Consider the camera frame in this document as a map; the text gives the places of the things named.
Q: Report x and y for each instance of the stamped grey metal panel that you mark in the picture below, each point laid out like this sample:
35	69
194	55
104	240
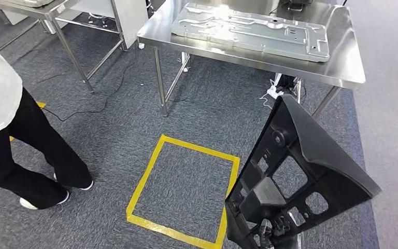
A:
254	34

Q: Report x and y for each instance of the steel frame side table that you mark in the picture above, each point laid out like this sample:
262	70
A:
48	12

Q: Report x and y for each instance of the grey metal tray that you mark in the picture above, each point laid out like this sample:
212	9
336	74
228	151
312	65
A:
30	2

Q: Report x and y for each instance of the yellow floor tape outline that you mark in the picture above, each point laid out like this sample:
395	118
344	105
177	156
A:
199	148

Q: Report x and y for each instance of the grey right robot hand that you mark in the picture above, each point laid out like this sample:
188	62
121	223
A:
265	233

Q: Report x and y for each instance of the white partition panel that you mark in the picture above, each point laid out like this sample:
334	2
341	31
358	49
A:
130	20

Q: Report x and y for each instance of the stainless steel workbench table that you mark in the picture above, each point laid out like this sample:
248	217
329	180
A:
339	51

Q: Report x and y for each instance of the black plastic plate frame part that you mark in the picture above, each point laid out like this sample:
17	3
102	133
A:
329	161

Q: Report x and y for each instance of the person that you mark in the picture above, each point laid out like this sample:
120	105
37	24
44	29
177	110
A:
0	86

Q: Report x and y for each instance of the white power strip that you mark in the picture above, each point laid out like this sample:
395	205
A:
274	92

